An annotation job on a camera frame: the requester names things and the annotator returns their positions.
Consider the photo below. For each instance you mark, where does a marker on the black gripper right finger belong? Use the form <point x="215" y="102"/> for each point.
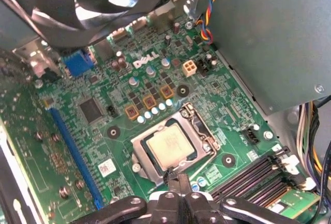
<point x="199" y="208"/>

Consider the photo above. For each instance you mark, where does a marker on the grey power supply unit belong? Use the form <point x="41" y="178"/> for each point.
<point x="271" y="40"/>

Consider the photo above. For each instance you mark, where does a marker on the blue motherboard port block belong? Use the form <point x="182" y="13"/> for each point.
<point x="77" y="63"/>

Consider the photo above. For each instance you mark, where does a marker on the blue expansion slot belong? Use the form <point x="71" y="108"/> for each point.
<point x="75" y="154"/>

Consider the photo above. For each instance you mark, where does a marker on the black case fan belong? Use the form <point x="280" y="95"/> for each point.
<point x="64" y="1"/>

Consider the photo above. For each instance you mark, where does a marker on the small square silver CPU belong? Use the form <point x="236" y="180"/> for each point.
<point x="169" y="143"/>

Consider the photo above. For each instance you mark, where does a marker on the white four pin connector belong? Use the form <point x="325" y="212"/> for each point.
<point x="189" y="68"/>

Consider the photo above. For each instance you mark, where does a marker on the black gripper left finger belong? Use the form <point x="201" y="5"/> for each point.
<point x="168" y="208"/>

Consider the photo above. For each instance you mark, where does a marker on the green motherboard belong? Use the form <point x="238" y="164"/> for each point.
<point x="219" y="92"/>

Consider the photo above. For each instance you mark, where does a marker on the black RAM slot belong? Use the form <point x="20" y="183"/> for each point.
<point x="266" y="190"/>
<point x="245" y="172"/>

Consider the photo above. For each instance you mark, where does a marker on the metal socket cover frame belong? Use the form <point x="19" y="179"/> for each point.
<point x="146" y="160"/>

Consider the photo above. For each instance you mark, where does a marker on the black open PC case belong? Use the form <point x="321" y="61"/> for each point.
<point x="284" y="128"/>

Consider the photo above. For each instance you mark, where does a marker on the thin metal locking lever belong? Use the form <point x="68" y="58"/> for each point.
<point x="210" y="135"/>

